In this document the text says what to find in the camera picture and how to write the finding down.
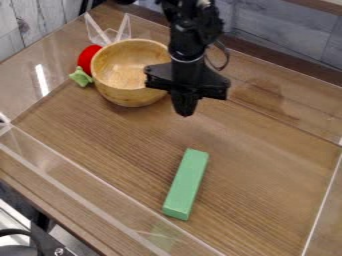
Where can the clear acrylic table barrier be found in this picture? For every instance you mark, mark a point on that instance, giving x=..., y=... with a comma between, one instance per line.
x=99, y=172

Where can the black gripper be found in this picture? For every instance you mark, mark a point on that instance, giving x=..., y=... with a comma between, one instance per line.
x=194, y=83

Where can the green rectangular stick block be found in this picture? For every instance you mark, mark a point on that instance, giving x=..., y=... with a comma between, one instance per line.
x=186, y=183

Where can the clear acrylic corner bracket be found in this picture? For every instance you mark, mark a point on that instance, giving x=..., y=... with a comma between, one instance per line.
x=108, y=36

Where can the red plush tomato toy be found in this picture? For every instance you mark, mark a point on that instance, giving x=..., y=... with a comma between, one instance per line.
x=82, y=75

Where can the brown wooden bowl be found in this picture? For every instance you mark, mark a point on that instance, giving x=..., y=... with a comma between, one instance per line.
x=118, y=71

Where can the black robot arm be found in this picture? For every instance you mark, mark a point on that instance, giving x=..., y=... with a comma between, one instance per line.
x=195, y=28

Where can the black table clamp mount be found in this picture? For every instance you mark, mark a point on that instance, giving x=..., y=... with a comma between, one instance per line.
x=51, y=246

